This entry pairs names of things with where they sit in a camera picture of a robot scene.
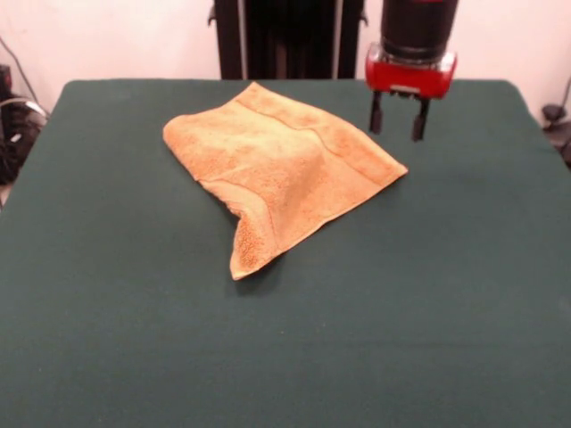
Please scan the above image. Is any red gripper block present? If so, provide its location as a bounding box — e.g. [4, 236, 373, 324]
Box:
[364, 42, 459, 143]

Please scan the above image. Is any tan terry towel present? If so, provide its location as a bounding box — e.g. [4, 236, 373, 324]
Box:
[162, 81, 409, 281]

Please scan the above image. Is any black floor device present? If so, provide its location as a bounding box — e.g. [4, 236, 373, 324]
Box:
[541, 103, 571, 169]

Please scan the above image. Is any dark green table cloth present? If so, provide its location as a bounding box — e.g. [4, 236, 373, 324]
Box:
[0, 78, 571, 428]

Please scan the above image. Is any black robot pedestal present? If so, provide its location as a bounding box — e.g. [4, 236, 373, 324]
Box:
[207, 0, 369, 81]

